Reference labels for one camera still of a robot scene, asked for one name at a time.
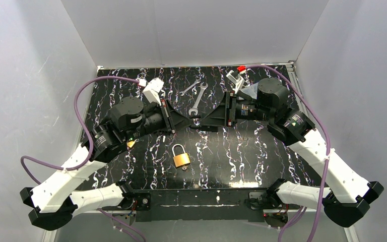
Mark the clear plastic screw box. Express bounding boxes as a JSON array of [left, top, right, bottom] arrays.
[[238, 83, 258, 99]]

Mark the large brass padlock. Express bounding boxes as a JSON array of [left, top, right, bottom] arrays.
[[172, 144, 191, 168]]

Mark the large silver wrench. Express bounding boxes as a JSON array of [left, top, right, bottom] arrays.
[[188, 82, 208, 116]]

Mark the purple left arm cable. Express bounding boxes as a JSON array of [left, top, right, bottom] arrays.
[[20, 76, 147, 242]]

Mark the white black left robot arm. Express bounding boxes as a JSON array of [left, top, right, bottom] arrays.
[[20, 97, 192, 231]]

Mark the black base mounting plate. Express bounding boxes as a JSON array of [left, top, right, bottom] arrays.
[[101, 189, 291, 223]]

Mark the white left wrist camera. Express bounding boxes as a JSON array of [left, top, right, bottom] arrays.
[[138, 78, 164, 106]]

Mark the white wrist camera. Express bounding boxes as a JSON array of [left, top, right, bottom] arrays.
[[138, 78, 164, 106], [226, 66, 246, 94]]

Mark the small brass padlock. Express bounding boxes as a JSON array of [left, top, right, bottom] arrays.
[[126, 140, 136, 149]]

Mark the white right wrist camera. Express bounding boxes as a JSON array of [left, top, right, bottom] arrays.
[[226, 66, 246, 94]]

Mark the small silver wrench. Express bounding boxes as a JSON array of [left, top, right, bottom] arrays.
[[179, 80, 201, 96]]

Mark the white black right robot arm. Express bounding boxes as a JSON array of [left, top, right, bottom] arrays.
[[200, 78, 384, 227]]

